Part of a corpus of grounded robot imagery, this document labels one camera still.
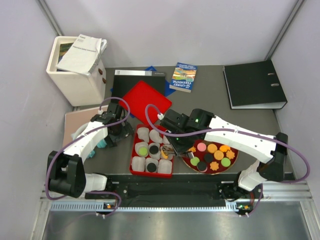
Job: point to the metal tongs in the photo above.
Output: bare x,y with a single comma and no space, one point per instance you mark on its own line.
186,154

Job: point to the blue paperback book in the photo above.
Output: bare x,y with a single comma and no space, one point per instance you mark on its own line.
183,77

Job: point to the orange flower cookie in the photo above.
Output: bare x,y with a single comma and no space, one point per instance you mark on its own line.
214,166
164,155

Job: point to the red cookie box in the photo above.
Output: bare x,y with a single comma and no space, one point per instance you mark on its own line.
133,153

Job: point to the pink macaron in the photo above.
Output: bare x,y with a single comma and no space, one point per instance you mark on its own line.
201,147

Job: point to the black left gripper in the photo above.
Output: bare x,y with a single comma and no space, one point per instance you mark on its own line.
126,131

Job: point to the white storage box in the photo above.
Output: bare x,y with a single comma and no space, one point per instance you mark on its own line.
79,90

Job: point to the white paper manual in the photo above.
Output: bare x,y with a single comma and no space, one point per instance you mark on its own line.
83,56

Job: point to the black pink sandwich cookie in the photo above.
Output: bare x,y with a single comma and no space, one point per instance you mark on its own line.
202,166

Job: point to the orange fish cookie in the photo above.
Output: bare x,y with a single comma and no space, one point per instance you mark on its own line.
224,148

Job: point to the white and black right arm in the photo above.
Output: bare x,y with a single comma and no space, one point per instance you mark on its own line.
269,151

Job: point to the white paper cup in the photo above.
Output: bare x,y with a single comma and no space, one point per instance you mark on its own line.
155,156
143,134
164,167
168,149
151,160
165,140
139,145
138,164
155,136

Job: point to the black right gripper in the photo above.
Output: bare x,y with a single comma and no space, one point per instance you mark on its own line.
177,148

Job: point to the green macaron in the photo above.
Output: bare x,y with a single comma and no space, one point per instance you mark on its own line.
194,161
143,151
225,162

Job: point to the pink notebook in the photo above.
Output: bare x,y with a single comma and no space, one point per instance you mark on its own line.
74,120

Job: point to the black ring binder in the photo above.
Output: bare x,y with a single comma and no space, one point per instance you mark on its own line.
254,86

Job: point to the orange round cracker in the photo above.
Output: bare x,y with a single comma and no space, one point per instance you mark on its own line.
212,148
218,155

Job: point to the black flat notebook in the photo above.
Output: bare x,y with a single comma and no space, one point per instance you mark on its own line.
125,82

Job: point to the light blue headphones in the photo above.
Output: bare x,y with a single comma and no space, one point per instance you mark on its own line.
77,131

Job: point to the orange star cookie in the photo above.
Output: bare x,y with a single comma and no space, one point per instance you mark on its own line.
230,154

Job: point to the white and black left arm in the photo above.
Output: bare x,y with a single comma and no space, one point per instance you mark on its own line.
66,175

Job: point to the dark red round plate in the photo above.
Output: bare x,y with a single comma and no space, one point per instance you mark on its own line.
201,154

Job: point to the red box lid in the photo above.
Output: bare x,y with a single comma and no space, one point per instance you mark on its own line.
142,95

